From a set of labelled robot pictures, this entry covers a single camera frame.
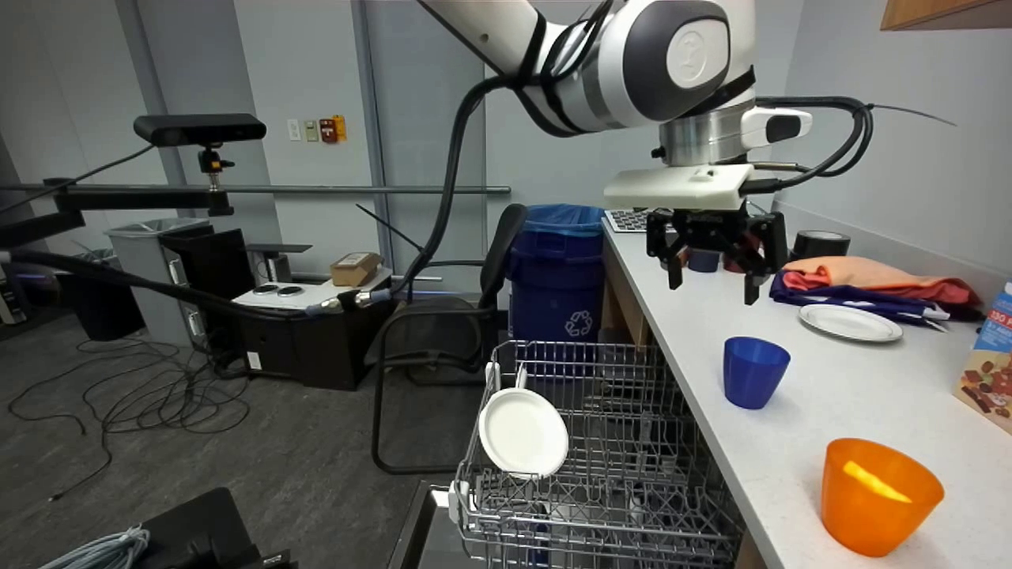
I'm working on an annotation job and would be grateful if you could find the grey blue cloth bundle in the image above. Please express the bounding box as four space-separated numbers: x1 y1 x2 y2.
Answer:
38 525 156 569

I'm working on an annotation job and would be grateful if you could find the blue recycling bin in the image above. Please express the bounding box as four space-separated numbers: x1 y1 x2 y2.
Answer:
504 202 611 343

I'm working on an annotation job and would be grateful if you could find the small cardboard box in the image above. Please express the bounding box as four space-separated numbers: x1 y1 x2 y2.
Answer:
326 251 382 290

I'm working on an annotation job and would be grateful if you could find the grey wall rail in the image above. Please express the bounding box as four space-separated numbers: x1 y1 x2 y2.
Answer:
216 182 515 202

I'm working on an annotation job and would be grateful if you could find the black case on floor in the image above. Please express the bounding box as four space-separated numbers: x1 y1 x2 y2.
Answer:
137 484 293 569

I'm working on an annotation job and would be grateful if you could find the wooden upper cabinet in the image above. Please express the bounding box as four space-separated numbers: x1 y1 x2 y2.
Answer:
879 0 1012 36

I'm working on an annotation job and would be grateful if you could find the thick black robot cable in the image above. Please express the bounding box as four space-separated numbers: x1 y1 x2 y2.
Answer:
0 72 533 318

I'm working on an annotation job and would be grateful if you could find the black computer tower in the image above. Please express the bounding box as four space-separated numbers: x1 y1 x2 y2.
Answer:
156 222 257 352

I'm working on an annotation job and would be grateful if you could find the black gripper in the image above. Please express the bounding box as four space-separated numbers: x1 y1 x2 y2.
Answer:
646 205 792 311

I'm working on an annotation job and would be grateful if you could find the black storage box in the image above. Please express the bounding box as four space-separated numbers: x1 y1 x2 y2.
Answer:
232 289 400 396

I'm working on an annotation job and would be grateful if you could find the white wall switch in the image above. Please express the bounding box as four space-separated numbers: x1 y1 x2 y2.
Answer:
284 115 322 144

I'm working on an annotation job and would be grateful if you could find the orange plastic cup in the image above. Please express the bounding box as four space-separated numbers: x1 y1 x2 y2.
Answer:
820 436 948 559

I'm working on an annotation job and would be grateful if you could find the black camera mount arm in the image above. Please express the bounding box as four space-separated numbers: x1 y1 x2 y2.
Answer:
0 174 238 251

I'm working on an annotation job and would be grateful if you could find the black stereo camera on stand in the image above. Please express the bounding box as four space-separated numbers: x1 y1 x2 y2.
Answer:
130 112 268 218

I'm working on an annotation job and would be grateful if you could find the black tape roll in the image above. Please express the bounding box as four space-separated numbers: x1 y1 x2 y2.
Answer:
787 228 854 267

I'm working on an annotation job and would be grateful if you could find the orange red wall sign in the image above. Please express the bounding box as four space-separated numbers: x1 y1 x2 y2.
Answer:
320 112 352 150

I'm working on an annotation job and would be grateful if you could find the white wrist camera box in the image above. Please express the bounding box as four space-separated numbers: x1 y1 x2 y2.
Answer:
736 103 816 150

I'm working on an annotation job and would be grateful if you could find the dark blue cloth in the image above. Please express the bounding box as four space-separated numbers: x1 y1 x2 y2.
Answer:
768 268 967 330

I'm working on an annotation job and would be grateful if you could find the large white plate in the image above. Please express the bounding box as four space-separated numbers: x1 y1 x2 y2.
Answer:
474 385 572 484

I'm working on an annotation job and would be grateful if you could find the grey metal cabinet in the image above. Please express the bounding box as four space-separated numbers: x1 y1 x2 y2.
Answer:
106 216 170 352

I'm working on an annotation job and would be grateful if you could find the colourful cardboard game box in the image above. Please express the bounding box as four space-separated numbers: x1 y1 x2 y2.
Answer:
954 277 1012 436

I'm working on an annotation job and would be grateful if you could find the small white plate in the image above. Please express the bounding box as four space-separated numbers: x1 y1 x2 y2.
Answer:
797 299 908 347

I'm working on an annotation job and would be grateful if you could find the white wrist mount plate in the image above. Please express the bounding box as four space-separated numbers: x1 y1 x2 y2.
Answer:
602 162 758 216

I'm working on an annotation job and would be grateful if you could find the blue plastic cup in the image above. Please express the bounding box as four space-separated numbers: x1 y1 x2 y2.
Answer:
722 335 794 413

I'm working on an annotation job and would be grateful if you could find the orange cloth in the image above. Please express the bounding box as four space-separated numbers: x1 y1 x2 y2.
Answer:
778 254 977 311

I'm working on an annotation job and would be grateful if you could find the black office chair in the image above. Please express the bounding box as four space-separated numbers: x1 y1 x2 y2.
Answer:
366 202 533 476

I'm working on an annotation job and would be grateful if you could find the wire dishwasher rack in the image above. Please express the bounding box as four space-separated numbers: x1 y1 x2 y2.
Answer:
445 335 748 569

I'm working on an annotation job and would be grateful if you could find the white paper sheet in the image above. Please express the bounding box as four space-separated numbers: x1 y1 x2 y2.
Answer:
232 282 366 316

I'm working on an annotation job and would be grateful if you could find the small black bin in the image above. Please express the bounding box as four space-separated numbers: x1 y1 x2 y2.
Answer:
62 267 149 343

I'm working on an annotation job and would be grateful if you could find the navy blue water bottle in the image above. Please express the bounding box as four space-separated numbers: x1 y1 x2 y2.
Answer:
688 243 728 276

